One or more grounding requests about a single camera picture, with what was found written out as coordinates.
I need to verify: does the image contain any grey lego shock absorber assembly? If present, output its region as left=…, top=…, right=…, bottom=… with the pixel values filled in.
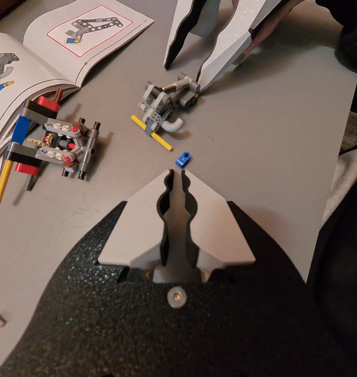
left=131, top=72, right=201, bottom=151

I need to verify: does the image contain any person's right forearm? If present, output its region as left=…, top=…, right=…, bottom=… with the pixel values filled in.
left=314, top=0, right=357, bottom=74

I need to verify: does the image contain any open lego instruction booklet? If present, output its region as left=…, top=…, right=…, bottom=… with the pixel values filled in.
left=0, top=0, right=155, bottom=165

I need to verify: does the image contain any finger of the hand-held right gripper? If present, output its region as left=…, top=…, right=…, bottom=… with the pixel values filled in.
left=164, top=0, right=223, bottom=70
left=197, top=0, right=282, bottom=92

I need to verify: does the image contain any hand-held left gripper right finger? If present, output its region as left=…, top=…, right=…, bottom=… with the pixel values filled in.
left=181, top=169, right=256, bottom=283

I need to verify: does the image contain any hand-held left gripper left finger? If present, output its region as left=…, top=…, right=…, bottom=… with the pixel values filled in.
left=97, top=169, right=174, bottom=270

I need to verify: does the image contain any person's right hand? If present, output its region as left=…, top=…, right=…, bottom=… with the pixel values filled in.
left=242, top=0, right=307, bottom=56

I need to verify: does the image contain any olive textured fabric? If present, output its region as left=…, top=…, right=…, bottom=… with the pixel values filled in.
left=338, top=111, right=357, bottom=155

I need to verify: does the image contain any light grey cloth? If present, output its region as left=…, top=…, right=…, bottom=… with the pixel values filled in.
left=322, top=157, right=357, bottom=229

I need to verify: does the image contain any multicoloured lego chassis assembly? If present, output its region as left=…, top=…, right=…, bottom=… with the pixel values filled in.
left=0, top=88, right=102, bottom=205

